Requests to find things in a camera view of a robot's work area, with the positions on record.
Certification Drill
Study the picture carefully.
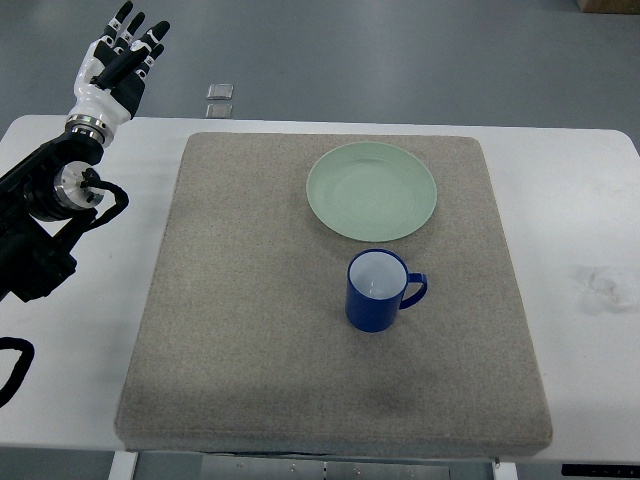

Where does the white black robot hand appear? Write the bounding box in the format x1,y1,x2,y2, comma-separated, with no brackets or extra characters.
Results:
69,1,170,131

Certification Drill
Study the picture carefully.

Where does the blue mug white inside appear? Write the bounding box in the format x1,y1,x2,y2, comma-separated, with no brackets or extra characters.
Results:
345,248,429,333

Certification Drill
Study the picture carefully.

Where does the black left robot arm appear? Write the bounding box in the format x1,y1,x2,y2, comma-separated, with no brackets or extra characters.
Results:
1,114,129,302

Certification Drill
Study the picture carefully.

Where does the lower floor socket plate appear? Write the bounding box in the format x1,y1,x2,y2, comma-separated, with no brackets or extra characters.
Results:
205,103,233,119

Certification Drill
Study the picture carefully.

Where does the light green plate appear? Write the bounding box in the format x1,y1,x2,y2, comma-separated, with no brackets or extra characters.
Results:
306,142,438,243

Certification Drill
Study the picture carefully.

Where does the beige fabric mat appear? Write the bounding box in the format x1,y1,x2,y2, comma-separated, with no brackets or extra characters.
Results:
114,133,553,458

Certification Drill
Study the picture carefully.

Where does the cardboard box corner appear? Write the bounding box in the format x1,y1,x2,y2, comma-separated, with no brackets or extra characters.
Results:
577,0,640,15

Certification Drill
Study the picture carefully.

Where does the black table control panel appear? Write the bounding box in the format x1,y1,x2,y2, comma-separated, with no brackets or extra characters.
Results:
561,464,640,479

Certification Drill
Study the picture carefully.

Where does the black sleeved cable loop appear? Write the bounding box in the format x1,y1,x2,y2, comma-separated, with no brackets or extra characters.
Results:
0,337,36,408

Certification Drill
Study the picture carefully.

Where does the metal table frame bracket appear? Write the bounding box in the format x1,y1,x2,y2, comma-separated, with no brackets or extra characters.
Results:
200,454,496,479

